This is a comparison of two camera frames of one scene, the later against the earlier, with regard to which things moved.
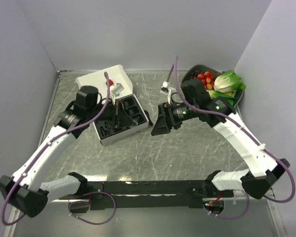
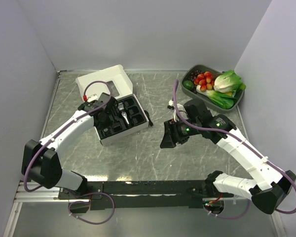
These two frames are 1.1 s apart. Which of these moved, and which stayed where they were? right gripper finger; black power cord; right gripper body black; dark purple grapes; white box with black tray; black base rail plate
Moved: right gripper body black; right gripper finger
Stayed: black base rail plate; white box with black tray; black power cord; dark purple grapes
